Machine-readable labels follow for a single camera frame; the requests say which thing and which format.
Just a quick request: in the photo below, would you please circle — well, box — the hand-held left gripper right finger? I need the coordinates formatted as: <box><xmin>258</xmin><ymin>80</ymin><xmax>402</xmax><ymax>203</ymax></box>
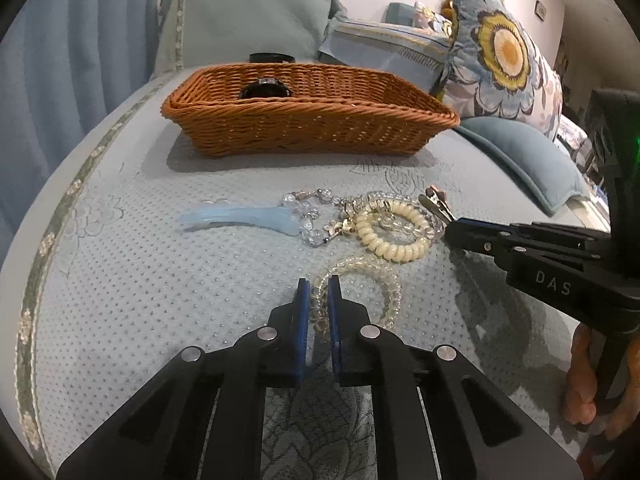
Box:
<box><xmin>327</xmin><ymin>275</ymin><xmax>584</xmax><ymax>480</ymax></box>

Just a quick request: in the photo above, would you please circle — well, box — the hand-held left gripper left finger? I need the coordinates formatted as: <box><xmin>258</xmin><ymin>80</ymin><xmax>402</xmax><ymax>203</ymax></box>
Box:
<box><xmin>56</xmin><ymin>278</ymin><xmax>313</xmax><ymax>480</ymax></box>

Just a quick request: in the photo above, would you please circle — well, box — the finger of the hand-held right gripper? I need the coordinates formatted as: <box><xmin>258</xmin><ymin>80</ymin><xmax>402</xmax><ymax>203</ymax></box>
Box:
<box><xmin>467</xmin><ymin>240</ymin><xmax>608</xmax><ymax>276</ymax></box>
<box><xmin>444</xmin><ymin>217</ymin><xmax>613</xmax><ymax>251</ymax></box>

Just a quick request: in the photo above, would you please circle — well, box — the metal hair clip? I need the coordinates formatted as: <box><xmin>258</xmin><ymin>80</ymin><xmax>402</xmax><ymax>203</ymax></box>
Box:
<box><xmin>418</xmin><ymin>186</ymin><xmax>457</xmax><ymax>224</ymax></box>

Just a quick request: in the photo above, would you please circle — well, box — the clear spiral hair tie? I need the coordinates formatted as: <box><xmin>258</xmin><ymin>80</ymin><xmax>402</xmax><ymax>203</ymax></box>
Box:
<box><xmin>308</xmin><ymin>254</ymin><xmax>403</xmax><ymax>334</ymax></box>

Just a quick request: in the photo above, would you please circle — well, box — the brown wicker basket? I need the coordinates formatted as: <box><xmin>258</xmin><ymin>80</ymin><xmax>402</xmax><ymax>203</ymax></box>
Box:
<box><xmin>161</xmin><ymin>62</ymin><xmax>461</xmax><ymax>159</ymax></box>

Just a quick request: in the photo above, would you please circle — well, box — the person's right hand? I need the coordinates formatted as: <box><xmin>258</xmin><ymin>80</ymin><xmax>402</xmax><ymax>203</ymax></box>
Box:
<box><xmin>562</xmin><ymin>330</ymin><xmax>640</xmax><ymax>438</ymax></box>

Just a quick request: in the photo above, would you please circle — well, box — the grey-blue quilted bed cover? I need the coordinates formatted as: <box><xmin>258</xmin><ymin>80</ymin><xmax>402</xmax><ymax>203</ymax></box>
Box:
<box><xmin>14</xmin><ymin>71</ymin><xmax>617</xmax><ymax>480</ymax></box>

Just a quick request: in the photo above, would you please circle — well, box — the large floral pillow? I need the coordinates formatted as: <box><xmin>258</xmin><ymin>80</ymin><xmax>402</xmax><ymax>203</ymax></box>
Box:
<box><xmin>432</xmin><ymin>0</ymin><xmax>564</xmax><ymax>142</ymax></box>

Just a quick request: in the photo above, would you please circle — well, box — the blue striped pillow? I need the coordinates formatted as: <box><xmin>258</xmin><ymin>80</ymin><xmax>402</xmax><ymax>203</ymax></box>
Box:
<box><xmin>318</xmin><ymin>16</ymin><xmax>454</xmax><ymax>79</ymax></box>

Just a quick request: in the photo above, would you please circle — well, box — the small floral pillow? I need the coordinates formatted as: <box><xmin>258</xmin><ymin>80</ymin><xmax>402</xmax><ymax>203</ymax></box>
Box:
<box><xmin>412</xmin><ymin>1</ymin><xmax>457</xmax><ymax>37</ymax></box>

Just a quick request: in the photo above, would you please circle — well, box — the black round container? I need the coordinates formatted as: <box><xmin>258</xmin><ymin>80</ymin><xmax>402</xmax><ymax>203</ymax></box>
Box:
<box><xmin>248</xmin><ymin>52</ymin><xmax>296</xmax><ymax>66</ymax></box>

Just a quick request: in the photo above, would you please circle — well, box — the teal backrest cushion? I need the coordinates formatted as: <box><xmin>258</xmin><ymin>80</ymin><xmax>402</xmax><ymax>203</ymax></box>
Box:
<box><xmin>152</xmin><ymin>0</ymin><xmax>347</xmax><ymax>82</ymax></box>

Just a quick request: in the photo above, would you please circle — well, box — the blue curtain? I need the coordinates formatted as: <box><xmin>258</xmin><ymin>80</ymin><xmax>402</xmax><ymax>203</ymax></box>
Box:
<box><xmin>0</xmin><ymin>0</ymin><xmax>164</xmax><ymax>266</ymax></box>

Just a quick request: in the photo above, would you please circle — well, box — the clear bead bracelet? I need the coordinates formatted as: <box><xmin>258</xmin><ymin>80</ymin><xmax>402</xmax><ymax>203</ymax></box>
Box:
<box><xmin>345</xmin><ymin>190</ymin><xmax>447</xmax><ymax>242</ymax></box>

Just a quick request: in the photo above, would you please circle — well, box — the cream spiral hair tie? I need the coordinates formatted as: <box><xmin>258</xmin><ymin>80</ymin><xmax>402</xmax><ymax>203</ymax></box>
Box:
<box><xmin>354</xmin><ymin>199</ymin><xmax>435</xmax><ymax>262</ymax></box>

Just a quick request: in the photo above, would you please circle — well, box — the black bead bracelet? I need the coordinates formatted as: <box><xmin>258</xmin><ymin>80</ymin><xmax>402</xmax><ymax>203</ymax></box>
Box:
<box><xmin>238</xmin><ymin>77</ymin><xmax>291</xmax><ymax>101</ymax></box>

